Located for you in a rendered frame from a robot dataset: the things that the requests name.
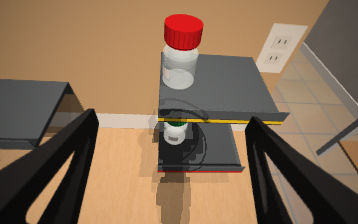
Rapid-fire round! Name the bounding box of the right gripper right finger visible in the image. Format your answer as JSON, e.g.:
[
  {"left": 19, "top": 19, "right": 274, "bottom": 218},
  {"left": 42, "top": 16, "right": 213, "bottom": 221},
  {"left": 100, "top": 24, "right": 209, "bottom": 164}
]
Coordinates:
[{"left": 245, "top": 117, "right": 358, "bottom": 224}]

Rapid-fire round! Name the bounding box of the white bottle with green cap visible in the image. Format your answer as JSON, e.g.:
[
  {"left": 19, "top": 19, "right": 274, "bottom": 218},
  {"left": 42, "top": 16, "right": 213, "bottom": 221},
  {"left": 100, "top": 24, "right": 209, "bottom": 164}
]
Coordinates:
[{"left": 164, "top": 122, "right": 188, "bottom": 145}]

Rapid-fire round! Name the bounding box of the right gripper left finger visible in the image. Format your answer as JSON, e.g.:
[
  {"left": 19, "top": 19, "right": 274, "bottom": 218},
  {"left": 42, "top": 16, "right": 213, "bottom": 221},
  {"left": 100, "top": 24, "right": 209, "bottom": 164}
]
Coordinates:
[{"left": 0, "top": 108, "right": 99, "bottom": 224}]

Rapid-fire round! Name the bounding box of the white bottle with red cap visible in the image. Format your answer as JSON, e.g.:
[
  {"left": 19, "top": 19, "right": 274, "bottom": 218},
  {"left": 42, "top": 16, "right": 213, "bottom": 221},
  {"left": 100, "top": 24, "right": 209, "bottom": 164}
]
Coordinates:
[{"left": 162, "top": 14, "right": 203, "bottom": 90}]

